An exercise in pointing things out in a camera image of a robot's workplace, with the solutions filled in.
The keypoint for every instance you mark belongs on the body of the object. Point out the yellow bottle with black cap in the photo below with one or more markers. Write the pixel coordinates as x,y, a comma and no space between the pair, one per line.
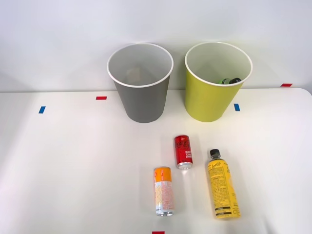
223,187

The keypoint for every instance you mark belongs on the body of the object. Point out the grey plastic waste bin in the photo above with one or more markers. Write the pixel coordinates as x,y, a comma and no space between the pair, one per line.
143,102

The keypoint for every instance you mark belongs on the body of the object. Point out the red drink can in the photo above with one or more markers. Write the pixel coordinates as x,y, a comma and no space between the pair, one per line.
182,151

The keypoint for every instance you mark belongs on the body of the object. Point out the yellow-green plastic waste bin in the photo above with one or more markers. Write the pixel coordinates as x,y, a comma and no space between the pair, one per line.
207,102

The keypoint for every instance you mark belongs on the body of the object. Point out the orange and white drink can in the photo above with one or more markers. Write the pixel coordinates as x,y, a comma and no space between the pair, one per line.
163,192

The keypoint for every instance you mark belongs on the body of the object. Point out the green bottle with black cap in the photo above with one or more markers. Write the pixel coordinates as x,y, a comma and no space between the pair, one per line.
229,81

